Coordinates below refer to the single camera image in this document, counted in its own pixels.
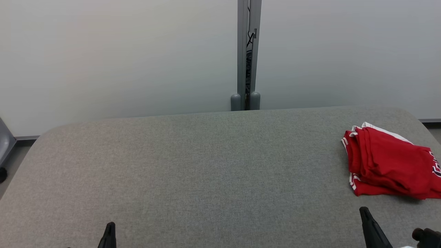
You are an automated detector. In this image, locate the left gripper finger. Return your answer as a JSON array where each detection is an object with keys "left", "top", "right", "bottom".
[
  {"left": 107, "top": 222, "right": 117, "bottom": 248},
  {"left": 98, "top": 222, "right": 112, "bottom": 248}
]

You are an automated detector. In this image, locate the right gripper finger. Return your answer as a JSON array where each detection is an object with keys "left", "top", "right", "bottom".
[
  {"left": 362, "top": 207, "right": 393, "bottom": 248},
  {"left": 359, "top": 207, "right": 379, "bottom": 248}
]

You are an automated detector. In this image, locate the red shirt with white sleeves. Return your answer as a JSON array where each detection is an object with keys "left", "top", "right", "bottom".
[{"left": 341, "top": 122, "right": 441, "bottom": 200}]

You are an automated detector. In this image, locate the grey curved stand leg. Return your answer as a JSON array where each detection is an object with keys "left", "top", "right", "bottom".
[{"left": 0, "top": 117, "right": 17, "bottom": 166}]

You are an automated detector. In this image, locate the grey partition post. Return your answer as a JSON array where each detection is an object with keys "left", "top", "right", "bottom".
[{"left": 230, "top": 0, "right": 262, "bottom": 112}]

